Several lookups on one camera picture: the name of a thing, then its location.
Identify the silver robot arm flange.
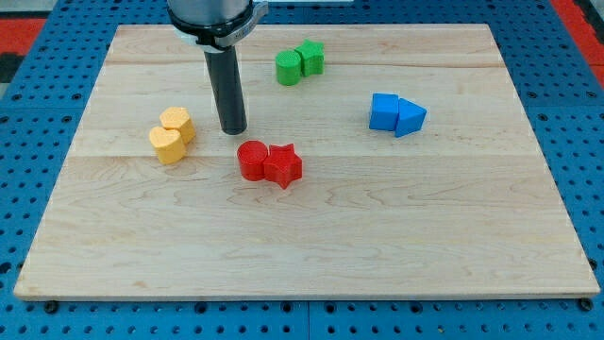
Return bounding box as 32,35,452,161
167,0,269,53

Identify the red star block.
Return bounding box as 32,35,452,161
263,144,303,189

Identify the wooden board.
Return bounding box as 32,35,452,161
14,24,600,301

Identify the red cylinder block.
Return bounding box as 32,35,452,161
237,140,269,181

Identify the blue cube block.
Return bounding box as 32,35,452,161
369,93,399,131

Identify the green cylinder block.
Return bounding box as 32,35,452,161
275,50,301,86

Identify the green star block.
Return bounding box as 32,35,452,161
294,39,325,77

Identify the blue triangle block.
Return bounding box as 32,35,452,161
394,98,428,138

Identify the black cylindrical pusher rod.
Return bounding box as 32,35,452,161
205,46,247,135

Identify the yellow heart block front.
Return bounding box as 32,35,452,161
148,127,186,164

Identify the yellow heart block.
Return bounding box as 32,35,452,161
159,107,196,144
148,127,186,164

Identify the yellow heart block rear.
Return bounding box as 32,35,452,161
159,107,196,144

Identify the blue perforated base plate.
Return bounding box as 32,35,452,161
1,0,603,339

